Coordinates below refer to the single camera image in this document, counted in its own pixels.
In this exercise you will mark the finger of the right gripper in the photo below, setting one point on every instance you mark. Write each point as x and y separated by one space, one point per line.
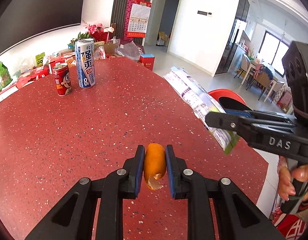
236 123
244 113

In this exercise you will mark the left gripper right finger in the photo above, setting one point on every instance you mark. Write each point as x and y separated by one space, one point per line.
216 208

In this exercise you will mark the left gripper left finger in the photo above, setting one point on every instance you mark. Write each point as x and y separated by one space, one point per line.
93 208

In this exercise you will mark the green white snack package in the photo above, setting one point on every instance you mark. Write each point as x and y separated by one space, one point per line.
202 104

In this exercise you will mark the orange peel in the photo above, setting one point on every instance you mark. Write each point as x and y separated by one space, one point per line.
154 166

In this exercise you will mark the black trash bin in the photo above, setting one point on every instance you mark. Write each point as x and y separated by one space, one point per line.
232 104

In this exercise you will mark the person's right hand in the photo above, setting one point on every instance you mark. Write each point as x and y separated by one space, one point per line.
285 187

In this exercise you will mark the dining table with chairs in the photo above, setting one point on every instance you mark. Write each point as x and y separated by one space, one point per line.
260 75

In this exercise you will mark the red plastic chair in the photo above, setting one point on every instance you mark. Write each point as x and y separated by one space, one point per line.
218 93

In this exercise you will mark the small red gift box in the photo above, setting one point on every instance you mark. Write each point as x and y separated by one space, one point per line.
147 60

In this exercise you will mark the grey plastic bag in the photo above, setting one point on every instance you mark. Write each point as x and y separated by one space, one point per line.
129 50

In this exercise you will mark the small red drink can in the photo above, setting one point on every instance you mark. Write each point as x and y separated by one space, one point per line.
62 79

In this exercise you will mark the red biscuit box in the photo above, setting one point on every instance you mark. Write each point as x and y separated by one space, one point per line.
70 60

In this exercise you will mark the green snack bag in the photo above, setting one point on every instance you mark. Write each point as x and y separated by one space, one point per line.
5 78

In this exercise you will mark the tall blue white can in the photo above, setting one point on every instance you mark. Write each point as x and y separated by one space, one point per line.
84 52

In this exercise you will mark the pink flower bouquet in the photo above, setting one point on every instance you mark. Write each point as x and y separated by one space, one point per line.
98 28

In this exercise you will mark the green leafy plant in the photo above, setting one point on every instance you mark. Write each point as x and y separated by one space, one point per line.
81 36

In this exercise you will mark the red wall calendar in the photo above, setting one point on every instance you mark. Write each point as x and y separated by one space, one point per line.
138 19

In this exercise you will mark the large black wall screen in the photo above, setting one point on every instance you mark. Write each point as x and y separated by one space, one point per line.
23 19

